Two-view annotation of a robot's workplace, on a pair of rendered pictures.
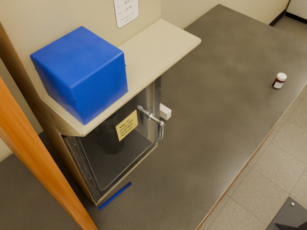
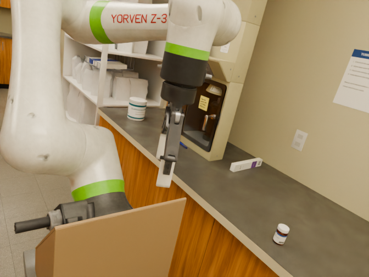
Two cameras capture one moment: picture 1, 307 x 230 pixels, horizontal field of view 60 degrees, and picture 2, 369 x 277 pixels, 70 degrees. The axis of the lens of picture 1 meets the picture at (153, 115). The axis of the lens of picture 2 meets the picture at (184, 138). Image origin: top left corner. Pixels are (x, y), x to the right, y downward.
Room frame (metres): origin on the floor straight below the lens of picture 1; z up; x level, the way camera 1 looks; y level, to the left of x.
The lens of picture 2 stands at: (0.53, -1.46, 1.57)
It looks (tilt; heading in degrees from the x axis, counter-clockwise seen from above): 20 degrees down; 97
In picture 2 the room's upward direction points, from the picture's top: 13 degrees clockwise
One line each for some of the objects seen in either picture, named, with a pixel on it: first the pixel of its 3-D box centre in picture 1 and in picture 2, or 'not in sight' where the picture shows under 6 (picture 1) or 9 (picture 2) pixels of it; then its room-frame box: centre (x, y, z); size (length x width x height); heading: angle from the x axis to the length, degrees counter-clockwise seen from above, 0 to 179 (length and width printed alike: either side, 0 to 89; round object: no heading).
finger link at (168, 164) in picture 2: not in sight; (168, 165); (0.46, -0.98, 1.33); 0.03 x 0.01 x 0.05; 107
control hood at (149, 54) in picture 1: (130, 83); (205, 65); (0.38, 0.05, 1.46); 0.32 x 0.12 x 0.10; 138
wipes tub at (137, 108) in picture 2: not in sight; (137, 108); (-0.08, 0.41, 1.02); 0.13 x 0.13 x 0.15
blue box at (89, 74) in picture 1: (83, 75); not in sight; (0.31, 0.11, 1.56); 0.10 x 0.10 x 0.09; 48
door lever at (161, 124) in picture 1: (156, 127); (207, 122); (0.47, -0.01, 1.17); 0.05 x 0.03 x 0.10; 48
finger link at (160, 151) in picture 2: not in sight; (163, 147); (0.41, -0.84, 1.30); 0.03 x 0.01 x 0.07; 17
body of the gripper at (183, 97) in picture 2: not in sight; (175, 104); (0.43, -0.90, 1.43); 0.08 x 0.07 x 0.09; 107
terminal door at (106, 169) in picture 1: (124, 139); (200, 112); (0.41, 0.08, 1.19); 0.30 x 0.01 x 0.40; 138
